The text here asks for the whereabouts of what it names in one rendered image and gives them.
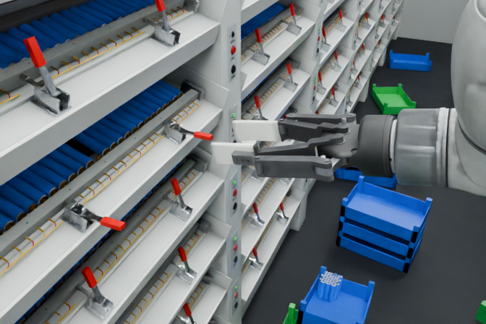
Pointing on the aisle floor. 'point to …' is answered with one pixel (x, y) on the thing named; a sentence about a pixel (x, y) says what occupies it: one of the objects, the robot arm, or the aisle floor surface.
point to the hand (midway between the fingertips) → (243, 141)
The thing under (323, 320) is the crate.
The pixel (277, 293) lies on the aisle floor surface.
